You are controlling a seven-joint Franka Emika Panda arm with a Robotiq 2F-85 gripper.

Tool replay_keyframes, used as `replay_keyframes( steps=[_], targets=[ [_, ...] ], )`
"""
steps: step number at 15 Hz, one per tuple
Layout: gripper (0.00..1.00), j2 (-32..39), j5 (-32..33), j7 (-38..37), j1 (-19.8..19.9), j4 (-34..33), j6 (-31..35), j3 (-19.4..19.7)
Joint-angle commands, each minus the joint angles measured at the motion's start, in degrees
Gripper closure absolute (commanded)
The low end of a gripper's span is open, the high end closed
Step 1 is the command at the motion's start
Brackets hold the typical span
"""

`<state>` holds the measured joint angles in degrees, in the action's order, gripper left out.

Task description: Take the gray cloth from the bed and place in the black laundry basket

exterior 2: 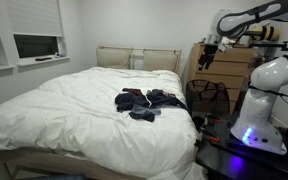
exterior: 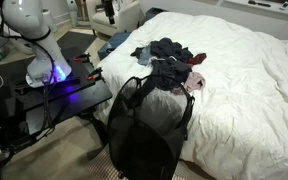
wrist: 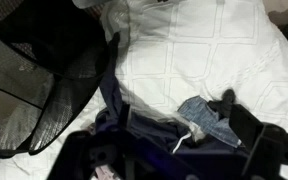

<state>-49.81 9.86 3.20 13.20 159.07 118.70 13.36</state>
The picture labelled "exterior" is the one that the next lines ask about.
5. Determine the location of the white bed duvet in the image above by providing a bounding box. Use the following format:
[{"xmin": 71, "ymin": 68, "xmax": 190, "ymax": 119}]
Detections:
[{"xmin": 99, "ymin": 12, "xmax": 288, "ymax": 180}]

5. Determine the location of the blue denim cloth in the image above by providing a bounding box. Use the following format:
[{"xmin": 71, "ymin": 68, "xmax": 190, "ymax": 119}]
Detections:
[{"xmin": 138, "ymin": 46, "xmax": 151, "ymax": 65}]

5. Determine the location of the orange black clamp rear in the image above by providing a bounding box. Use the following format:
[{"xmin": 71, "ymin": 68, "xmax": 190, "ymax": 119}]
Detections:
[{"xmin": 74, "ymin": 53, "xmax": 91, "ymax": 63}]

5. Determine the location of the cream armchair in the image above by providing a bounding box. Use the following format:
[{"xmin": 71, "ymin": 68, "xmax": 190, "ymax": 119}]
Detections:
[{"xmin": 86, "ymin": 0, "xmax": 140, "ymax": 36}]

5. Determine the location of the black remote on shelf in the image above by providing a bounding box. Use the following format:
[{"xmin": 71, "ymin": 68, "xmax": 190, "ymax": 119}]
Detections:
[{"xmin": 248, "ymin": 0, "xmax": 271, "ymax": 7}]

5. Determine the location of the orange black clamp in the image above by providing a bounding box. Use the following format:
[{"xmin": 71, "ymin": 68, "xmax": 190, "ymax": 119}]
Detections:
[
  {"xmin": 86, "ymin": 67, "xmax": 104, "ymax": 83},
  {"xmin": 74, "ymin": 53, "xmax": 91, "ymax": 63}
]

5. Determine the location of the black mesh laundry basket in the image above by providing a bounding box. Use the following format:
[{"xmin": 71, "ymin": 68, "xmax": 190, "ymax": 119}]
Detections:
[{"xmin": 108, "ymin": 75, "xmax": 194, "ymax": 180}]

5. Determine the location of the dark gray cloth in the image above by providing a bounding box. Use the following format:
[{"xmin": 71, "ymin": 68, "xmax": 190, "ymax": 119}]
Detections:
[{"xmin": 148, "ymin": 58, "xmax": 192, "ymax": 91}]

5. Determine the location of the dark floor rug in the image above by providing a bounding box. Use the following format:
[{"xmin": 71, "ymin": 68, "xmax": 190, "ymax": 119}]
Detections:
[{"xmin": 57, "ymin": 31, "xmax": 96, "ymax": 52}]

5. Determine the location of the orange black clamp front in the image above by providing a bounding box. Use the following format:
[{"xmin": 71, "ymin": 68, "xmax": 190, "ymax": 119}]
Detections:
[{"xmin": 86, "ymin": 67, "xmax": 104, "ymax": 83}]

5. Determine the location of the white wall shelf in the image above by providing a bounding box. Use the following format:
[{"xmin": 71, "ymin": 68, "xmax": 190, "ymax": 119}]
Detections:
[{"xmin": 221, "ymin": 0, "xmax": 288, "ymax": 15}]

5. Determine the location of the dark red cloth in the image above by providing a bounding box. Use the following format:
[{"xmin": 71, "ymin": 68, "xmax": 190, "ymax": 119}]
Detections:
[{"xmin": 186, "ymin": 53, "xmax": 207, "ymax": 65}]

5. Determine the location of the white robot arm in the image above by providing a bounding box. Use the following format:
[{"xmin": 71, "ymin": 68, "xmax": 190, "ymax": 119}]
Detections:
[{"xmin": 0, "ymin": 0, "xmax": 72, "ymax": 88}]

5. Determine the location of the dark navy cloth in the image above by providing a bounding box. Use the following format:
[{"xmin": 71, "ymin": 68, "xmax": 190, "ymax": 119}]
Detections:
[{"xmin": 131, "ymin": 38, "xmax": 193, "ymax": 62}]

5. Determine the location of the pink cloth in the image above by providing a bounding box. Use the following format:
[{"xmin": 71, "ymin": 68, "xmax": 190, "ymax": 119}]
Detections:
[{"xmin": 171, "ymin": 72, "xmax": 206, "ymax": 95}]

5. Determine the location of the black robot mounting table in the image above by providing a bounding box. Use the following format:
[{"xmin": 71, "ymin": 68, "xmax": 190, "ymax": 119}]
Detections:
[{"xmin": 0, "ymin": 47, "xmax": 112, "ymax": 148}]

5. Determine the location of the blue storage box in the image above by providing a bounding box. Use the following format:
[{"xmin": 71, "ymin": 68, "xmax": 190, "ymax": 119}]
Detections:
[{"xmin": 97, "ymin": 32, "xmax": 130, "ymax": 60}]

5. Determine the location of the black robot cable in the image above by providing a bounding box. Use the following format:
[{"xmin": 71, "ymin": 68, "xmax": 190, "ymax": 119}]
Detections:
[{"xmin": 0, "ymin": 19, "xmax": 65, "ymax": 139}]

